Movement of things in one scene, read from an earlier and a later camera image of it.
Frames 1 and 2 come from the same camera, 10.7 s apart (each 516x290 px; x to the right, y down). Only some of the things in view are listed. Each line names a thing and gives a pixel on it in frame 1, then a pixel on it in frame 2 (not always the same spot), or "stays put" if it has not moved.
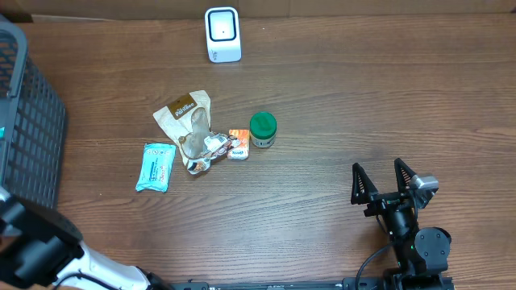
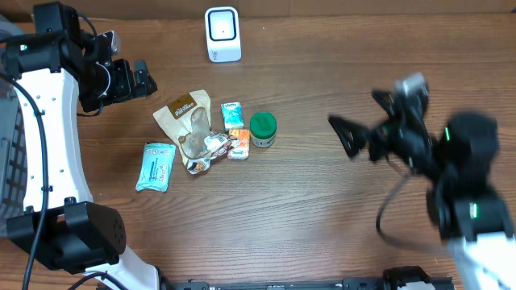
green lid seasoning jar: [263, 130] stays put
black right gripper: [381, 201] → [377, 138]
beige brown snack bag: [189, 119] stays put
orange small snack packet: [243, 151] stays put
